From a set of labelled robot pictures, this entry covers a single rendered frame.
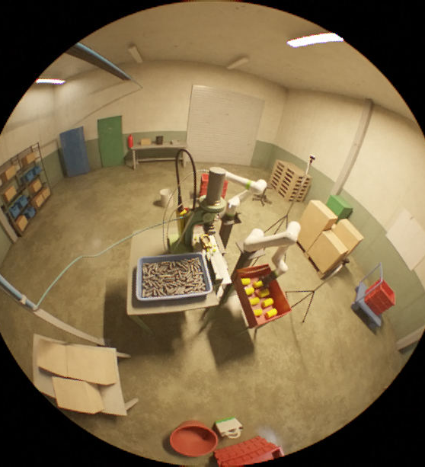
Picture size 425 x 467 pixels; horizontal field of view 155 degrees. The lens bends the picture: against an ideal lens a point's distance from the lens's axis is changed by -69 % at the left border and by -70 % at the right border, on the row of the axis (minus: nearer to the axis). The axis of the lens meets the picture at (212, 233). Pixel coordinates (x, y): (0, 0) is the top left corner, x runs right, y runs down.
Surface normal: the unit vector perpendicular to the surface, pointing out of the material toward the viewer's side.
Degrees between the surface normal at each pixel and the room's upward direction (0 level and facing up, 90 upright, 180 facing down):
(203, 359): 0
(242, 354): 0
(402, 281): 90
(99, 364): 0
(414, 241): 90
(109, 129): 90
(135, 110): 90
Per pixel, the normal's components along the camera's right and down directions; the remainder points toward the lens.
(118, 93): 0.25, 0.69
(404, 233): -0.96, 0.07
